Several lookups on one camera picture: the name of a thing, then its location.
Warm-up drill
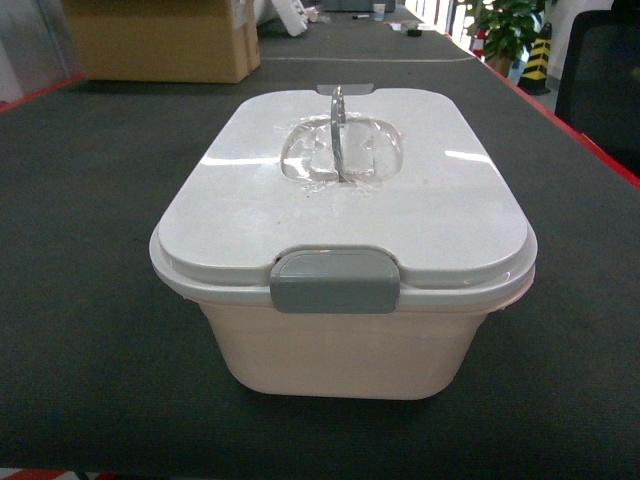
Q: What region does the large cardboard box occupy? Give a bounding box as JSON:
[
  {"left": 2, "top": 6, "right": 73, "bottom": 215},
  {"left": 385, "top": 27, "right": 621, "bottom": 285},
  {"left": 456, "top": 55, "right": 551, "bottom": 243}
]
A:
[{"left": 62, "top": 1, "right": 260, "bottom": 84}]

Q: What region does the black office chair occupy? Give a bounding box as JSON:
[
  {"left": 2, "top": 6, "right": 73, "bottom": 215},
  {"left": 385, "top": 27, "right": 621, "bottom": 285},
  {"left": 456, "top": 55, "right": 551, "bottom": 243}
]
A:
[{"left": 555, "top": 1, "right": 639, "bottom": 175}]

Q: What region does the white box lid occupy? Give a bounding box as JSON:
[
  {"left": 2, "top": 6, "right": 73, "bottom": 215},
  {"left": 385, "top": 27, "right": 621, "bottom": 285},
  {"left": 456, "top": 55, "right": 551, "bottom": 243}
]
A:
[{"left": 149, "top": 88, "right": 537, "bottom": 313}]

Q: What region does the green potted plant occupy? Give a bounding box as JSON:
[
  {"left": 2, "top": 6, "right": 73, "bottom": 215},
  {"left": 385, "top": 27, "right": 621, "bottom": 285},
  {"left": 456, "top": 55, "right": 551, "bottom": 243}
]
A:
[{"left": 471, "top": 0, "right": 546, "bottom": 78}]

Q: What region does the yellow black striped bollard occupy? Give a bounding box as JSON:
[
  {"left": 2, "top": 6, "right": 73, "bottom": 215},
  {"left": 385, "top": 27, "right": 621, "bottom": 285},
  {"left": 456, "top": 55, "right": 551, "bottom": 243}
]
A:
[{"left": 518, "top": 22, "right": 553, "bottom": 96}]

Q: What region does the white paper cup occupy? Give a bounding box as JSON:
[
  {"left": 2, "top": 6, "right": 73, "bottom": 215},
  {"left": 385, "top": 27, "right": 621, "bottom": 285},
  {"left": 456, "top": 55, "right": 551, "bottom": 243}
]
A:
[{"left": 372, "top": 3, "right": 386, "bottom": 22}]

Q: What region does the pink plastic storage box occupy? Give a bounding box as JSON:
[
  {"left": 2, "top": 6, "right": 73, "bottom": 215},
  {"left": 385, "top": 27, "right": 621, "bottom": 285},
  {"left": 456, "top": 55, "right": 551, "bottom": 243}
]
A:
[{"left": 155, "top": 269, "right": 535, "bottom": 400}]

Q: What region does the dark grey table mat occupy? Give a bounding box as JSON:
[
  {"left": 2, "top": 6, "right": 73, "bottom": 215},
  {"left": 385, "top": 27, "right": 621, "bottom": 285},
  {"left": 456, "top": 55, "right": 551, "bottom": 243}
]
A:
[{"left": 0, "top": 7, "right": 640, "bottom": 480}]

